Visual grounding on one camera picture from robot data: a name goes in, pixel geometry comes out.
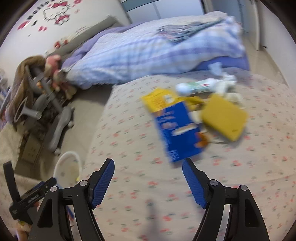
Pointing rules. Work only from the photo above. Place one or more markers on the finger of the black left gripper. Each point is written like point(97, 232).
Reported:
point(22, 207)

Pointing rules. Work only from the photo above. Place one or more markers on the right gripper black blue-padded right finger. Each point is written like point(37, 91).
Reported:
point(245, 221)

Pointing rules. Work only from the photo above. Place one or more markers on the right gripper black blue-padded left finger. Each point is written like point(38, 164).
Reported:
point(52, 221)

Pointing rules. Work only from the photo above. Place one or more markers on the blue cardboard box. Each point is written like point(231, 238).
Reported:
point(181, 136)

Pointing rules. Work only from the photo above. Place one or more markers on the yellow snack bag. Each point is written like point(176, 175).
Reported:
point(160, 99)

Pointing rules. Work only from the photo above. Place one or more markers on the white trash bin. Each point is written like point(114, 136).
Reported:
point(68, 169)

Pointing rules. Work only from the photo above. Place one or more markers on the cherry print bed sheet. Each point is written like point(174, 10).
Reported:
point(149, 198)

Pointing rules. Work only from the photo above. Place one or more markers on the yellow sponge block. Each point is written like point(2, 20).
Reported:
point(224, 117)

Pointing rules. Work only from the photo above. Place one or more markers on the brown plush blanket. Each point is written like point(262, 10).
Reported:
point(21, 86)

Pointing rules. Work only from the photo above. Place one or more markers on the crumpled white paper wrapper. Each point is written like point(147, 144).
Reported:
point(226, 88)

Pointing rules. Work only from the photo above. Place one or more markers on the white green-label bottle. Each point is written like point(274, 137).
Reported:
point(201, 86)

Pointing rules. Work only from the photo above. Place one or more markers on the pink plush monkey toy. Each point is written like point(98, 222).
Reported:
point(54, 72)

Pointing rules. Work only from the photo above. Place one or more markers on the crumpled white tissue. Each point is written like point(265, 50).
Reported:
point(216, 68)

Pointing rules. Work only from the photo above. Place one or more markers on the purple blanket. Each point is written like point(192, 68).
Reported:
point(242, 62)

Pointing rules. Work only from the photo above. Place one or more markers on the small red white plush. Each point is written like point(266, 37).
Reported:
point(60, 43)

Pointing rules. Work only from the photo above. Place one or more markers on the white wardrobe door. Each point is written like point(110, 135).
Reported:
point(253, 30)

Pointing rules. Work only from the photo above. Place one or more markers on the blue plaid quilt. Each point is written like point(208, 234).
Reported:
point(125, 55)

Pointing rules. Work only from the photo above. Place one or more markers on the grey striped cloth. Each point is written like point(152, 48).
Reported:
point(179, 33)

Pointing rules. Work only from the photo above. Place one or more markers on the grey long pillow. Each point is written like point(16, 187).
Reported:
point(84, 35)

